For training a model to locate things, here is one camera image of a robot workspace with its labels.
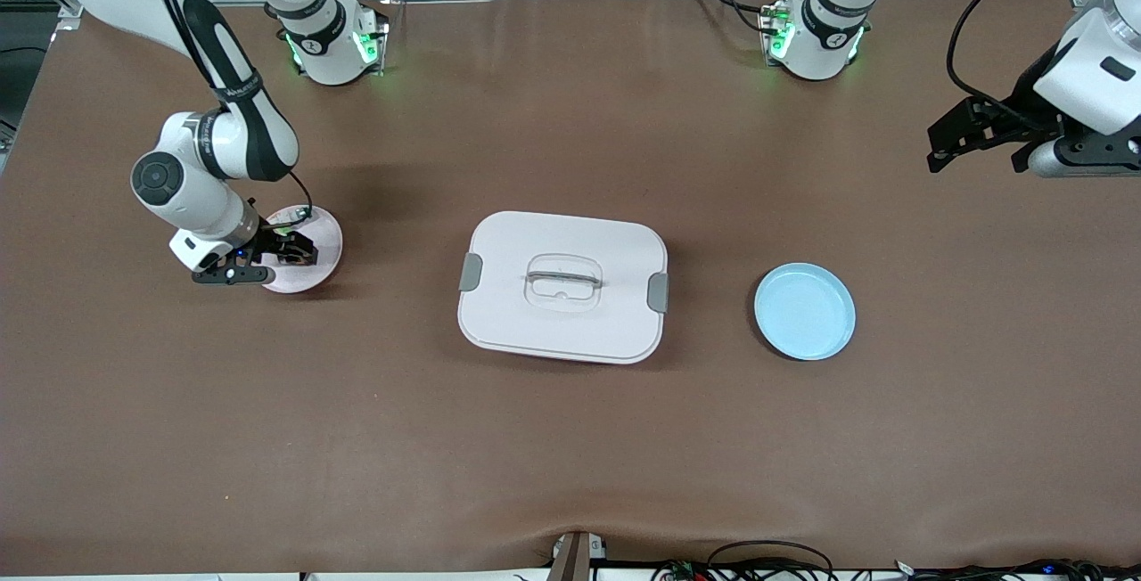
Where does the pink round plate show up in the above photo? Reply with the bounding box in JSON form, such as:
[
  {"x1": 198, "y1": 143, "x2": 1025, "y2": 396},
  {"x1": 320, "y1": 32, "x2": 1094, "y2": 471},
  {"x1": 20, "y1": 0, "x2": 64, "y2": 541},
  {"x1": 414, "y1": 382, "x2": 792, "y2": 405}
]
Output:
[{"x1": 259, "y1": 204, "x2": 344, "y2": 295}]

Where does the black cable bundle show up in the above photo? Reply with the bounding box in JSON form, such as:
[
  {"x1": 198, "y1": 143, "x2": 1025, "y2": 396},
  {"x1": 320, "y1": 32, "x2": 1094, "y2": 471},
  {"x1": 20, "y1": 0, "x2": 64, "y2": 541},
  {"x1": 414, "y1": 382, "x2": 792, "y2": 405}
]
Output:
[{"x1": 651, "y1": 556, "x2": 1141, "y2": 581}]

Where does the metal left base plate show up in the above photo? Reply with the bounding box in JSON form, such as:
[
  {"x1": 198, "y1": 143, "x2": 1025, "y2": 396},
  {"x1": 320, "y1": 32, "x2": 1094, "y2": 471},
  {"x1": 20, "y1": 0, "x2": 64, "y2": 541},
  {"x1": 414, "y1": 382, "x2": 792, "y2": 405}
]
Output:
[{"x1": 758, "y1": 4, "x2": 787, "y2": 58}]

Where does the light blue round plate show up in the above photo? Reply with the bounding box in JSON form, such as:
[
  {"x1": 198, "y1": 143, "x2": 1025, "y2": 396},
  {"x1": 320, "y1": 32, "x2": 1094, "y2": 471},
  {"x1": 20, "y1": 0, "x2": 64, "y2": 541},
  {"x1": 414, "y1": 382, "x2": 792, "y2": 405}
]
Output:
[{"x1": 754, "y1": 262, "x2": 857, "y2": 362}]

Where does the white lidded plastic box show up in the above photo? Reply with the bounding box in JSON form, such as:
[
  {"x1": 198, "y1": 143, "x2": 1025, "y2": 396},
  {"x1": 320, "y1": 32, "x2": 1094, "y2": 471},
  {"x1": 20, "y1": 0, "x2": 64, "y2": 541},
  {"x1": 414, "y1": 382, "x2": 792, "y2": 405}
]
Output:
[{"x1": 457, "y1": 211, "x2": 669, "y2": 365}]

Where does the brown grey mounting post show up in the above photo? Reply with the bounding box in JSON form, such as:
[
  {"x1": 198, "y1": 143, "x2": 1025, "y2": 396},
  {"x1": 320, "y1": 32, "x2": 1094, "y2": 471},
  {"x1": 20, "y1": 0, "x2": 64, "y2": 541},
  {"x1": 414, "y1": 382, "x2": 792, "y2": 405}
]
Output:
[{"x1": 546, "y1": 530, "x2": 609, "y2": 581}]

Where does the black cable loop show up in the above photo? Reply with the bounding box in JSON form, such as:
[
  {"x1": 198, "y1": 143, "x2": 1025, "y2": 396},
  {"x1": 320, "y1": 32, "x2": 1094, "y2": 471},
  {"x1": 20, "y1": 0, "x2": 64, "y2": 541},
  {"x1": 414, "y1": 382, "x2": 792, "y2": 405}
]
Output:
[{"x1": 709, "y1": 541, "x2": 834, "y2": 581}]

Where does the clear box lid handle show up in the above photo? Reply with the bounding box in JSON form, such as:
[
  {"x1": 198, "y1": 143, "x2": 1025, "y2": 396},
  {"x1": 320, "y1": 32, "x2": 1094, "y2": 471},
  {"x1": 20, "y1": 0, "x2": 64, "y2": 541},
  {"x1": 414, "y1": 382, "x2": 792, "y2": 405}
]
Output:
[{"x1": 521, "y1": 253, "x2": 605, "y2": 310}]

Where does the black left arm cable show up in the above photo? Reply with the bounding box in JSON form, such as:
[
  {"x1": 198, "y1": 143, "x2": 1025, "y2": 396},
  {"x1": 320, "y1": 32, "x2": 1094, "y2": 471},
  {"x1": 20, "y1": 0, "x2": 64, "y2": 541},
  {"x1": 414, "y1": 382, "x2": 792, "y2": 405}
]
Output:
[{"x1": 946, "y1": 0, "x2": 1124, "y2": 114}]

